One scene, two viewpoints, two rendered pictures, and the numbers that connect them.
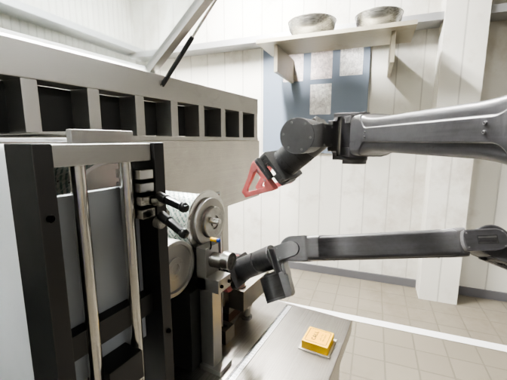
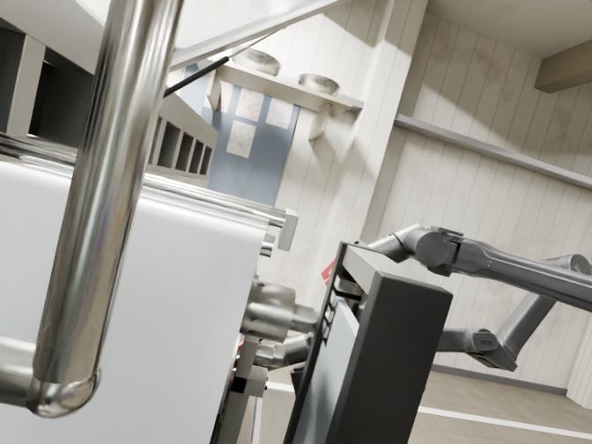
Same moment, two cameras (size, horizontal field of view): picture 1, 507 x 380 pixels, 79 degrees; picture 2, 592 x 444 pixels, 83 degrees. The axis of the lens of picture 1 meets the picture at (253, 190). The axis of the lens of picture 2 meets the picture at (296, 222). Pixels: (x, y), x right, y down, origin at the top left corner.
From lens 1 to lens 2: 43 cm
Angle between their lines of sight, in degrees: 32
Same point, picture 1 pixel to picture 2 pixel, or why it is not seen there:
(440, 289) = not seen: hidden behind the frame
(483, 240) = (484, 342)
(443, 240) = (454, 338)
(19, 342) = not seen: outside the picture
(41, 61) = (61, 18)
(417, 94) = (329, 165)
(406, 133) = (566, 287)
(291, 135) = (428, 247)
